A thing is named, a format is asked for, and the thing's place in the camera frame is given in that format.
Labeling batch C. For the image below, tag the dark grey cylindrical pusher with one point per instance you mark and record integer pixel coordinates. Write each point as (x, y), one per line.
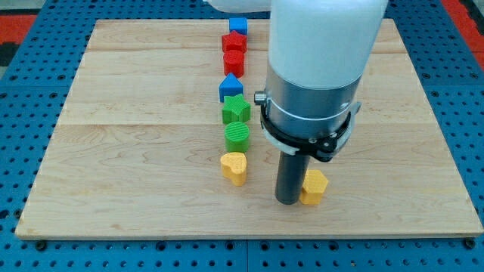
(291, 174)

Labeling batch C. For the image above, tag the blue pentagon block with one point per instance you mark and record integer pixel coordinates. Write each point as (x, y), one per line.
(230, 86)

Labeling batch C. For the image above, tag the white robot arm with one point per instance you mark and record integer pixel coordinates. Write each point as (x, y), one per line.
(317, 53)

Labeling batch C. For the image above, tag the yellow heart block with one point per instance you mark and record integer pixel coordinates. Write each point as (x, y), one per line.
(234, 168)

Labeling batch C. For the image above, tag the yellow hexagon block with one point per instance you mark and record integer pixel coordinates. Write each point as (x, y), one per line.
(313, 188)

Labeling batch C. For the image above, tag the green star block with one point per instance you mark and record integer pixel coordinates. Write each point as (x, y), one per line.
(235, 109)

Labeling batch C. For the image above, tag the blue cube block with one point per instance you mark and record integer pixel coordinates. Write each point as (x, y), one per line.
(238, 24)

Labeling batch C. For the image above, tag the wooden board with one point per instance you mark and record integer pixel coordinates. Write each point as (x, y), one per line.
(136, 151)

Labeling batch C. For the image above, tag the red star block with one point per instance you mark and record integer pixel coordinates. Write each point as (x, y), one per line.
(234, 41)

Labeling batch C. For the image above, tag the green cylinder block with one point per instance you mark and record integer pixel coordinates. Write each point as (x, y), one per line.
(237, 137)

